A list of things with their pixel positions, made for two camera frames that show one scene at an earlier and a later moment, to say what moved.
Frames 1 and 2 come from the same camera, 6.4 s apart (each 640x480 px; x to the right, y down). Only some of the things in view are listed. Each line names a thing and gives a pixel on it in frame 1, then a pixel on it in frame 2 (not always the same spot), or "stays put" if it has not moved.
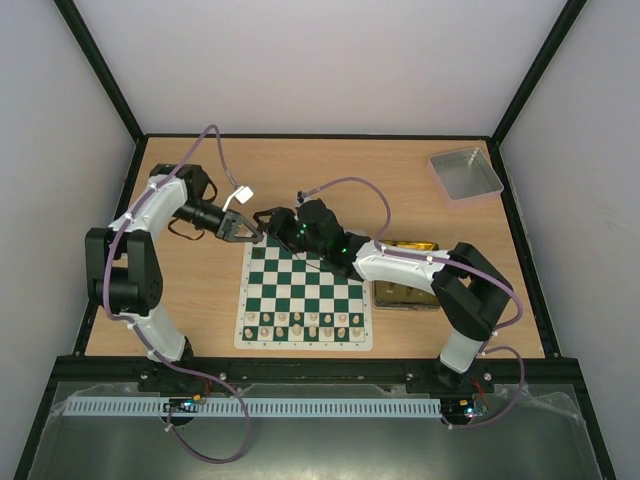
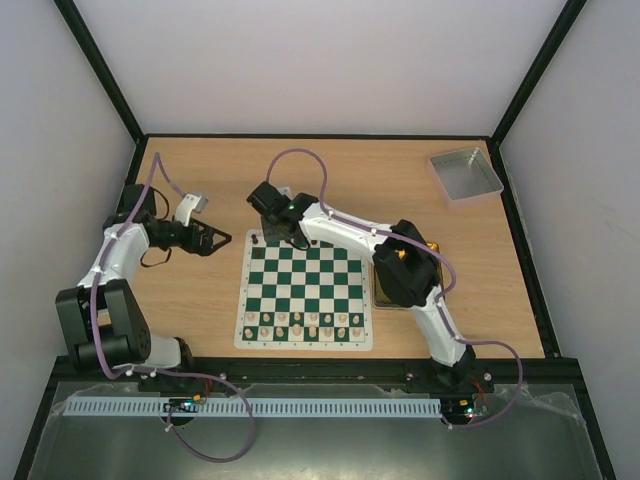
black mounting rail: (493, 370) stays put
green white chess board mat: (290, 301) stays put
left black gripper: (229, 226) → (189, 246)
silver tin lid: (465, 174) stays put
